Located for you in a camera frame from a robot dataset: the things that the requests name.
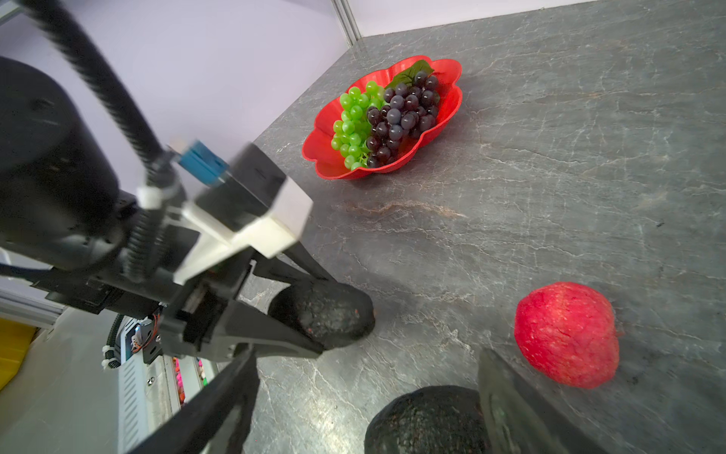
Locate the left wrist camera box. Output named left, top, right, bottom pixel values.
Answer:
left=173, top=143, right=313, bottom=285

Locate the purple fake grape bunch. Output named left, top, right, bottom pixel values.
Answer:
left=366, top=70, right=441, bottom=168

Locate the green fake grape bunch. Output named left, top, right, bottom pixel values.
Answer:
left=330, top=79, right=384, bottom=170

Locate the dark fake avocado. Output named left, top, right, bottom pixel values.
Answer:
left=364, top=385, right=492, bottom=454
left=268, top=280, right=375, bottom=350

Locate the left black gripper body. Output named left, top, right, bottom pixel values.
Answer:
left=45, top=214, right=317, bottom=361

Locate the red fake fruit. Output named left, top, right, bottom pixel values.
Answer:
left=513, top=282, right=619, bottom=389

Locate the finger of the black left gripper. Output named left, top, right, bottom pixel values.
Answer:
left=226, top=302, right=323, bottom=359
left=283, top=242, right=335, bottom=282

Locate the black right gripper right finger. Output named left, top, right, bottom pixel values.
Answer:
left=478, top=348, right=605, bottom=453

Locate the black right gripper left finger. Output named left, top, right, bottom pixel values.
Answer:
left=132, top=346, right=260, bottom=454

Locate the aluminium corner frame post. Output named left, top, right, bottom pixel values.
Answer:
left=332, top=0, right=362, bottom=47

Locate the red flower-shaped fruit bowl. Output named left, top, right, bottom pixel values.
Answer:
left=302, top=56, right=462, bottom=180

